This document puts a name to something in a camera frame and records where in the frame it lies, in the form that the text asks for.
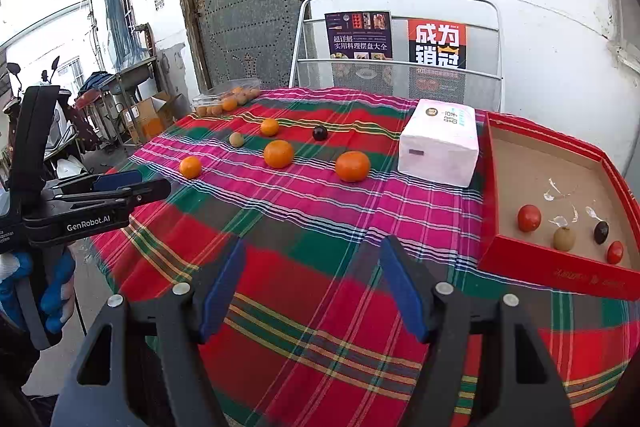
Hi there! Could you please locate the white tissue pack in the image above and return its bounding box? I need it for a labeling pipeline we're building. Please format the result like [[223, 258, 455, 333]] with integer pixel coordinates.
[[398, 99, 480, 188]]

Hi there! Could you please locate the brown cardboard carton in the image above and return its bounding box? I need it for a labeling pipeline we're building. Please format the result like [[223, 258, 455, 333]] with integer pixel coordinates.
[[122, 92, 183, 145]]

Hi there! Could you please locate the person's left hand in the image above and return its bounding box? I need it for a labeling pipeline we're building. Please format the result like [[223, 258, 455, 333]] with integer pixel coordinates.
[[0, 249, 77, 335]]

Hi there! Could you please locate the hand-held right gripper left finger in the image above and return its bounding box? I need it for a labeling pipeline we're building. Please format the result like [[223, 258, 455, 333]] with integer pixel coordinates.
[[50, 237, 247, 427]]

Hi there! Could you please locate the parked scooter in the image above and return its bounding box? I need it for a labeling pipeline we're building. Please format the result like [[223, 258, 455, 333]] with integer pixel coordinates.
[[0, 56, 86, 180]]

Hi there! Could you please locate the red cardboard box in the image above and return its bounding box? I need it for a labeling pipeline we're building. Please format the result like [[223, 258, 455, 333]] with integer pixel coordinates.
[[477, 110, 640, 302]]

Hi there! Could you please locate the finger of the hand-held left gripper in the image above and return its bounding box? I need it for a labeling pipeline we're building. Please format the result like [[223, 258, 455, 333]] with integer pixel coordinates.
[[50, 178, 172, 214], [47, 170, 144, 199]]

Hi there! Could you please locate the purple cookbook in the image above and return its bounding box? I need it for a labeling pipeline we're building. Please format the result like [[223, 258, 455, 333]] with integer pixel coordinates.
[[325, 11, 393, 90]]

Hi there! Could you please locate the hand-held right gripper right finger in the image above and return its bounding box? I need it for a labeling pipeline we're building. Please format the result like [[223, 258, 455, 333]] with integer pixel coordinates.
[[379, 235, 576, 427]]

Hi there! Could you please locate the white framed window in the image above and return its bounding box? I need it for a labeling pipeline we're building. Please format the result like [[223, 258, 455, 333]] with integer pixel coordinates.
[[607, 0, 640, 72]]

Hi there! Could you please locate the medium orange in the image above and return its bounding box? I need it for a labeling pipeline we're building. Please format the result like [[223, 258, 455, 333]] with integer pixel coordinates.
[[263, 139, 295, 170]]

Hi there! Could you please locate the plaid tablecloth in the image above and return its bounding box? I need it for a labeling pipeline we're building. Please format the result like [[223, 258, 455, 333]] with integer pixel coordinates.
[[90, 88, 640, 427]]

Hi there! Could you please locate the white metal mesh chair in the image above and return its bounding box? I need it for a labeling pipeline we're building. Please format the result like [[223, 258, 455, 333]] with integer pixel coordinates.
[[289, 0, 506, 112]]

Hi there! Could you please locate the person's left forearm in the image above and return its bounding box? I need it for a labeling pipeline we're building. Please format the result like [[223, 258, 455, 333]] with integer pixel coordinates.
[[0, 314, 43, 427]]

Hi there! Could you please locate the clear plastic fruit container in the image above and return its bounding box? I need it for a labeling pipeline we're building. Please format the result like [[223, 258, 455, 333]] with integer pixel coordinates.
[[192, 78, 262, 118]]

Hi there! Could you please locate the orange and black book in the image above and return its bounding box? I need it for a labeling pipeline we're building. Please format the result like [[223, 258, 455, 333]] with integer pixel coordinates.
[[407, 19, 468, 100]]

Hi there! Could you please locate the blue barred window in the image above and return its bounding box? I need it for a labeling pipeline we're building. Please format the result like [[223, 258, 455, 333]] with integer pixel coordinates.
[[102, 0, 138, 58]]

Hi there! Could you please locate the large orange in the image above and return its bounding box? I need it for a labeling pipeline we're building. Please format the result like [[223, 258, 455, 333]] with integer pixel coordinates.
[[334, 150, 372, 182]]

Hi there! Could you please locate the metal sink stand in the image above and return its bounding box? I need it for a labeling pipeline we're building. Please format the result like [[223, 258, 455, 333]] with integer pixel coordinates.
[[100, 57, 161, 148]]

